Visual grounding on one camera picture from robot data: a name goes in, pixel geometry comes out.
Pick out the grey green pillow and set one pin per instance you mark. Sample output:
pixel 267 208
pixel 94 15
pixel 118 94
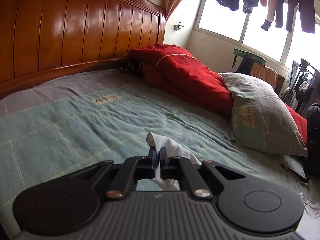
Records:
pixel 260 120

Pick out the red quilt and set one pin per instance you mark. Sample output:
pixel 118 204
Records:
pixel 175 70

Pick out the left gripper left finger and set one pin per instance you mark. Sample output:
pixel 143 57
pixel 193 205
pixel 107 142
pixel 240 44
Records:
pixel 131 171

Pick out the black backpack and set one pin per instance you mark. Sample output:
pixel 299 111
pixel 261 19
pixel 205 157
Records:
pixel 311 163

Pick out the wooden headboard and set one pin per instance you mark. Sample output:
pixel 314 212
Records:
pixel 45 39

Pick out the wall hook fixture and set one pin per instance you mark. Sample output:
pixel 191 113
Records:
pixel 178 26

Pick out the green topped stool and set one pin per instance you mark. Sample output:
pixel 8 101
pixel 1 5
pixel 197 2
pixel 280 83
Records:
pixel 247 61

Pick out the white long-sleeve shirt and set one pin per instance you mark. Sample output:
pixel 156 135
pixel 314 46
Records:
pixel 174 149

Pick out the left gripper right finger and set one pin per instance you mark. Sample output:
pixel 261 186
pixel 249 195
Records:
pixel 185 172

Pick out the clothes rack with garments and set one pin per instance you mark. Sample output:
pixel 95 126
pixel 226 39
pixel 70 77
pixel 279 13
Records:
pixel 303 88

